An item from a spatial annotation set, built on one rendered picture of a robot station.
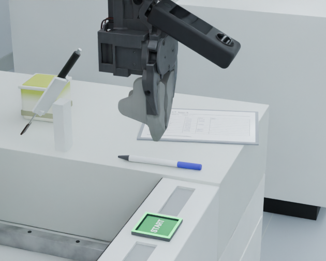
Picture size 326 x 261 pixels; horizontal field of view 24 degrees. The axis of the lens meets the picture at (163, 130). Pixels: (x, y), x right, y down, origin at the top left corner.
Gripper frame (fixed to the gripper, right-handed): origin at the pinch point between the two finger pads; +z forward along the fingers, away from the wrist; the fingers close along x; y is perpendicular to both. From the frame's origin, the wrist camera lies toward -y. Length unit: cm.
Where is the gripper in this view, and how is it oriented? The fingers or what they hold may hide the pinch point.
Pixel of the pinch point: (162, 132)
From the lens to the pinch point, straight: 98.3
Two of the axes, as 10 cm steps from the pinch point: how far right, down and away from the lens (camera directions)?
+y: -9.4, -1.4, 3.1
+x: -3.4, 3.8, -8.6
